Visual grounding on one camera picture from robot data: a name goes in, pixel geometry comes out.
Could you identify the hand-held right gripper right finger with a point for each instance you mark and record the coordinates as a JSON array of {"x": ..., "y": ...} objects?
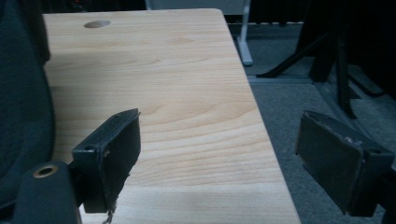
[{"x": 330, "y": 155}]

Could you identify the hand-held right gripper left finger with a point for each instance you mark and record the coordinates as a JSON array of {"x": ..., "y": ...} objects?
[{"x": 106, "y": 161}]

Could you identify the black metal stand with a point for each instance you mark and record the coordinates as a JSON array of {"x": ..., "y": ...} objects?
[{"x": 342, "y": 74}]

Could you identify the dark cloth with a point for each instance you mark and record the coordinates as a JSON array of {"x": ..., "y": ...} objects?
[{"x": 21, "y": 102}]

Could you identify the black curtain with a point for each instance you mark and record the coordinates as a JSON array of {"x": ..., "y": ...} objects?
[{"x": 274, "y": 11}]

